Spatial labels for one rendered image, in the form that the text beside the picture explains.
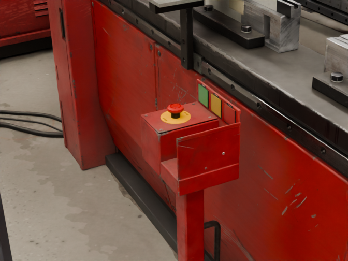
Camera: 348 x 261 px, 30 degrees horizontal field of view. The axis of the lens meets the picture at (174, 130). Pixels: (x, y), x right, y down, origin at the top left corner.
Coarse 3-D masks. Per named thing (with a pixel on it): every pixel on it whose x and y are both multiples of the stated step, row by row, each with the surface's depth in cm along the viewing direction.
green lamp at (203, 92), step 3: (198, 84) 158; (201, 87) 156; (201, 90) 157; (204, 90) 155; (207, 90) 154; (201, 93) 157; (204, 93) 156; (207, 93) 154; (201, 96) 158; (204, 96) 156; (207, 96) 155; (201, 99) 158; (204, 99) 157; (207, 99) 155; (201, 102) 158; (204, 102) 157; (207, 102) 155; (207, 105) 156
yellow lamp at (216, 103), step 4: (212, 96) 152; (212, 100) 153; (216, 100) 151; (220, 100) 149; (212, 104) 153; (216, 104) 151; (220, 104) 150; (212, 108) 154; (216, 108) 152; (220, 108) 150; (216, 112) 152; (220, 112) 151; (220, 116) 151
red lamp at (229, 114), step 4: (224, 104) 148; (224, 108) 148; (228, 108) 146; (224, 112) 149; (228, 112) 147; (232, 112) 145; (224, 116) 149; (228, 116) 147; (232, 116) 146; (224, 120) 150; (228, 120) 148; (232, 120) 146
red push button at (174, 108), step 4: (172, 104) 153; (176, 104) 153; (168, 108) 152; (172, 108) 151; (176, 108) 151; (180, 108) 152; (172, 112) 151; (176, 112) 151; (180, 112) 152; (172, 116) 153; (176, 116) 153
